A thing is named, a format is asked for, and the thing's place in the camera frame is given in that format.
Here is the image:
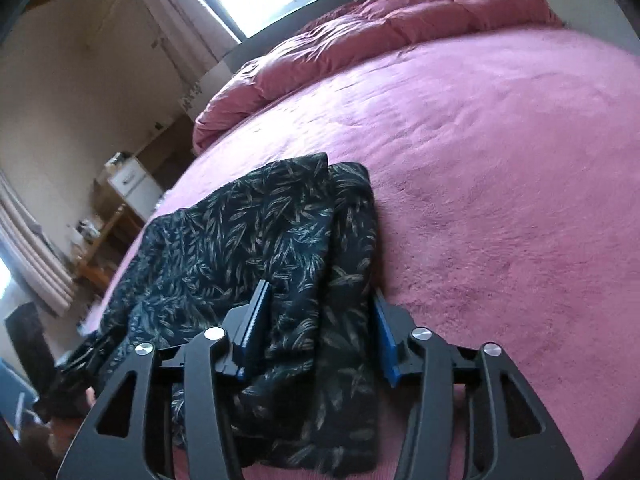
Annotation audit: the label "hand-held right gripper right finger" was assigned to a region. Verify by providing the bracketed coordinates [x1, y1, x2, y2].
[371, 292, 583, 480]

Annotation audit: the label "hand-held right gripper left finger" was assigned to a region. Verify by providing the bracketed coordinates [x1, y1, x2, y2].
[56, 280, 273, 480]

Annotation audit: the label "black leaf print pants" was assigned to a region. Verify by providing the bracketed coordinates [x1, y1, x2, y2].
[77, 152, 381, 478]

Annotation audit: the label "dark box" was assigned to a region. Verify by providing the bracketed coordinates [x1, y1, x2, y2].
[4, 302, 56, 396]

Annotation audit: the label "striped pink curtain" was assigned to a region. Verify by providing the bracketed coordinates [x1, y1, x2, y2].
[0, 170, 78, 316]

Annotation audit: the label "wooden desk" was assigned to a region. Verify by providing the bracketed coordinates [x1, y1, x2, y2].
[72, 205, 146, 291]

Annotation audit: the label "pink bed blanket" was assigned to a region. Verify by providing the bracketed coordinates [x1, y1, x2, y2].
[80, 27, 640, 480]

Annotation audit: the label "white front wooden cabinet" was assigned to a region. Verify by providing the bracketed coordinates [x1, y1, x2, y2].
[95, 152, 166, 223]

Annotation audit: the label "leaf print cardboard box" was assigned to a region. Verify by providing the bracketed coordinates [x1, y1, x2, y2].
[177, 62, 236, 116]

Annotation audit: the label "dark pink duvet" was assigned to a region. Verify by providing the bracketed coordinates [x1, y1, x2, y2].
[192, 0, 566, 153]

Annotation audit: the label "pale floral curtain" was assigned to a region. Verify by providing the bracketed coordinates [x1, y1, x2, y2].
[125, 0, 241, 86]

